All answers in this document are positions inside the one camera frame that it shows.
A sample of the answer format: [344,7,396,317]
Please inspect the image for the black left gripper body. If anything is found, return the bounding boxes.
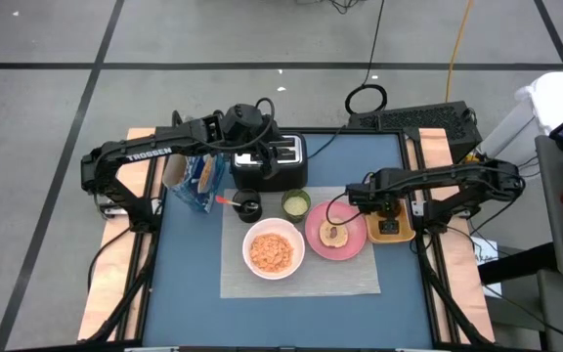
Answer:
[221,103,282,155]

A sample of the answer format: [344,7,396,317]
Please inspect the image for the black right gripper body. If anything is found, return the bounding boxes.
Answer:
[376,202,405,237]

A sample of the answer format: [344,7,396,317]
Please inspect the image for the black two-slot toaster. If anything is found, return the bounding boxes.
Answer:
[229,132,310,193]

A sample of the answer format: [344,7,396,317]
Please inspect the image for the blue Frosted Flakes cereal box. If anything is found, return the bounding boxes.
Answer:
[162,152,228,214]

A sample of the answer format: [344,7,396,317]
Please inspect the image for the yellow rectangular tray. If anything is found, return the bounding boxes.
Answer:
[365,198,418,245]

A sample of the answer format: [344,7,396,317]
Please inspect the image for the green cup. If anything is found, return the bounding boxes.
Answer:
[281,188,312,224]

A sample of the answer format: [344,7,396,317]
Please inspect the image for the black cup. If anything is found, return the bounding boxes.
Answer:
[232,189,264,224]

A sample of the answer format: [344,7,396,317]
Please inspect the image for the pink plate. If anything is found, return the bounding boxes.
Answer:
[304,199,368,262]

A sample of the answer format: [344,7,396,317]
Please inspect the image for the white bowl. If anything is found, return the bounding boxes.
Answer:
[241,217,306,282]

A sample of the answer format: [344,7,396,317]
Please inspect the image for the orange cereal flakes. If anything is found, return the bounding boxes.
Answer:
[249,233,295,274]

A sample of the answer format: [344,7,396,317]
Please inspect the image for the beige woven placemat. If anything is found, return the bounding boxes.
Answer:
[219,185,381,299]

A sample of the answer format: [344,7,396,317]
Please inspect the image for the white paper sheet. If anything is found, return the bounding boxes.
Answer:
[470,237,503,298]

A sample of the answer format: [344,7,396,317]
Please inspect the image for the light wood side board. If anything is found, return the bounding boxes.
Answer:
[76,127,170,342]
[406,127,497,343]

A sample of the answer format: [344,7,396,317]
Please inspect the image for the black computer case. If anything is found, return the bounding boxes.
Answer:
[347,101,484,165]

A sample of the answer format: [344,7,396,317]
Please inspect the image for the white lined trash bin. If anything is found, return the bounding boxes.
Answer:
[476,71,563,190]

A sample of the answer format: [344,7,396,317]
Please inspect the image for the spoon with red handle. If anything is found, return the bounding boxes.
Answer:
[215,195,259,211]

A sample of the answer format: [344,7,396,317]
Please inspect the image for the black toaster power cord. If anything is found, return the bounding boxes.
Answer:
[306,124,350,160]

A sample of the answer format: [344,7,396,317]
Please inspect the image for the black aluminium table frame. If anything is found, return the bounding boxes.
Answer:
[85,110,496,352]

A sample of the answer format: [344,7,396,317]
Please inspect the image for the black hanging cable with coil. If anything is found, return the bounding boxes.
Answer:
[344,0,389,116]

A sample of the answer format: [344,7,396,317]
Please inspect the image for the yellow extension cable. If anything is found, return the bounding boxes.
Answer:
[446,0,476,104]

